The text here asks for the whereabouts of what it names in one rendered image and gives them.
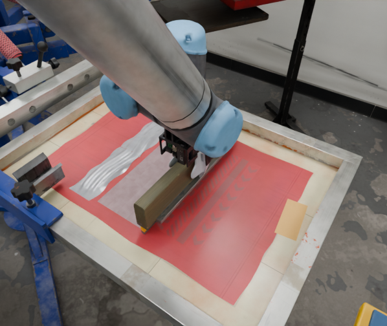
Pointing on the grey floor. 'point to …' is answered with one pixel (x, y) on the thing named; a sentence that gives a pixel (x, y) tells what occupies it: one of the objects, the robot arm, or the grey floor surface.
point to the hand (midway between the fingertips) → (193, 167)
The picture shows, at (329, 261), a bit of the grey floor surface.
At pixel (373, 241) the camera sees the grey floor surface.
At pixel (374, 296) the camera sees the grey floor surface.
